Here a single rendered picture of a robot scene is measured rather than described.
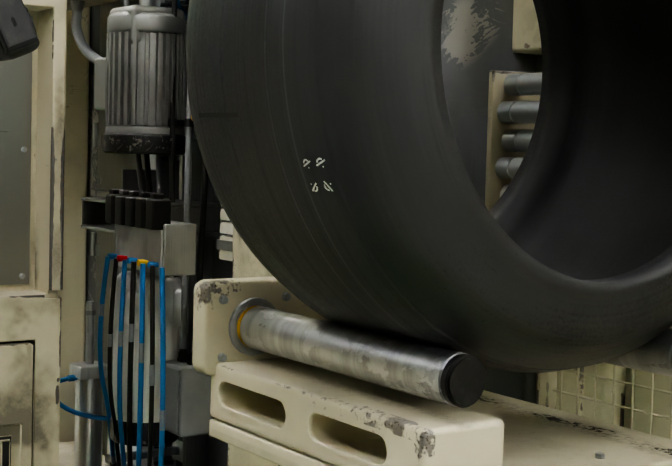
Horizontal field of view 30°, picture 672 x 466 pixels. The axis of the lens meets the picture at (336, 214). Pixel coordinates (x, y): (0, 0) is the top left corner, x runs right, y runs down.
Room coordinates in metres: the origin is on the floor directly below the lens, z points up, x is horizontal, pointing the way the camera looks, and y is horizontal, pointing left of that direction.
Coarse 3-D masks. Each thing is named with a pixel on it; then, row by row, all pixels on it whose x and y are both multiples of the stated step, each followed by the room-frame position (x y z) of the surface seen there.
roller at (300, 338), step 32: (256, 320) 1.27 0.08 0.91; (288, 320) 1.23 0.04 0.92; (320, 320) 1.20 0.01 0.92; (288, 352) 1.22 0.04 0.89; (320, 352) 1.16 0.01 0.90; (352, 352) 1.12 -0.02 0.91; (384, 352) 1.09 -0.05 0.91; (416, 352) 1.06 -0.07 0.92; (448, 352) 1.04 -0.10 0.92; (384, 384) 1.09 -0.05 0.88; (416, 384) 1.04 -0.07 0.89; (448, 384) 1.01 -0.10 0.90; (480, 384) 1.03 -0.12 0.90
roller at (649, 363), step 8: (664, 336) 1.19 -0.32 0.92; (648, 344) 1.20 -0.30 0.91; (656, 344) 1.19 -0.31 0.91; (664, 344) 1.19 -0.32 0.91; (632, 352) 1.22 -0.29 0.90; (640, 352) 1.21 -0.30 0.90; (648, 352) 1.20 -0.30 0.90; (656, 352) 1.19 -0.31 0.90; (664, 352) 1.18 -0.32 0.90; (616, 360) 1.24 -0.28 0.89; (624, 360) 1.23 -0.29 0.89; (632, 360) 1.22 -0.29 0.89; (640, 360) 1.21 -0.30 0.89; (648, 360) 1.20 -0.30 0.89; (656, 360) 1.19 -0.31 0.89; (664, 360) 1.18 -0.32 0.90; (632, 368) 1.23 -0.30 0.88; (640, 368) 1.22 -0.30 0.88; (648, 368) 1.21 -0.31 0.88; (656, 368) 1.20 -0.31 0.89; (664, 368) 1.19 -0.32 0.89
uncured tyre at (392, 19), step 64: (192, 0) 1.13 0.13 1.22; (256, 0) 1.02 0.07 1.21; (320, 0) 0.96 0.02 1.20; (384, 0) 0.95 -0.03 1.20; (576, 0) 1.43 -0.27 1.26; (640, 0) 1.40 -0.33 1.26; (192, 64) 1.11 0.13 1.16; (256, 64) 1.02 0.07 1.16; (320, 64) 0.96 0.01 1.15; (384, 64) 0.95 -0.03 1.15; (576, 64) 1.44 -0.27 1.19; (640, 64) 1.42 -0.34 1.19; (256, 128) 1.04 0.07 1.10; (320, 128) 0.97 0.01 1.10; (384, 128) 0.96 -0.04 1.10; (448, 128) 0.97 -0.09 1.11; (576, 128) 1.44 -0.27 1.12; (640, 128) 1.41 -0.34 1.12; (256, 192) 1.08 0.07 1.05; (384, 192) 0.97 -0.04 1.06; (448, 192) 0.98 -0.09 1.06; (512, 192) 1.41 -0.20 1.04; (576, 192) 1.42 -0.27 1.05; (640, 192) 1.37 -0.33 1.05; (256, 256) 1.17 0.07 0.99; (320, 256) 1.05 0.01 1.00; (384, 256) 0.99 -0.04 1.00; (448, 256) 0.99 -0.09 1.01; (512, 256) 1.02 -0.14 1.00; (576, 256) 1.37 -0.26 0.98; (640, 256) 1.30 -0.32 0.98; (384, 320) 1.08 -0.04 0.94; (448, 320) 1.03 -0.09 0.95; (512, 320) 1.03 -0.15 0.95; (576, 320) 1.07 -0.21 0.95; (640, 320) 1.11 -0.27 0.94
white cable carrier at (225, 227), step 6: (222, 210) 1.50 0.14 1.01; (222, 216) 1.50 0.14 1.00; (222, 222) 1.50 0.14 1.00; (228, 222) 1.50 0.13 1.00; (222, 228) 1.50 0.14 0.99; (228, 228) 1.49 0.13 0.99; (228, 240) 1.49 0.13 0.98; (222, 252) 1.50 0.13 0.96; (228, 252) 1.49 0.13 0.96; (222, 258) 1.50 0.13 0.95; (228, 258) 1.49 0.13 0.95
